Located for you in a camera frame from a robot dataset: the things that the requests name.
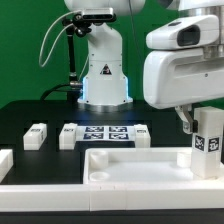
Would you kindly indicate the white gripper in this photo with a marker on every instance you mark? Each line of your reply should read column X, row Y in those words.
column 177, row 72

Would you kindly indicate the white desk tabletop panel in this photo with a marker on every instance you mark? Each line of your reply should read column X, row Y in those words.
column 143, row 166

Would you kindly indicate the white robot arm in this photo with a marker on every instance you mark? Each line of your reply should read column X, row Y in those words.
column 105, row 85

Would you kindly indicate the white L-shaped obstacle fence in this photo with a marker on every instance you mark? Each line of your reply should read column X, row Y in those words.
column 98, row 197

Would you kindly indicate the fiducial marker sheet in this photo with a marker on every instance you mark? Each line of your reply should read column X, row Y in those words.
column 105, row 133

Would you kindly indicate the mounted depth camera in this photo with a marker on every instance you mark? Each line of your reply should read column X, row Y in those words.
column 98, row 14

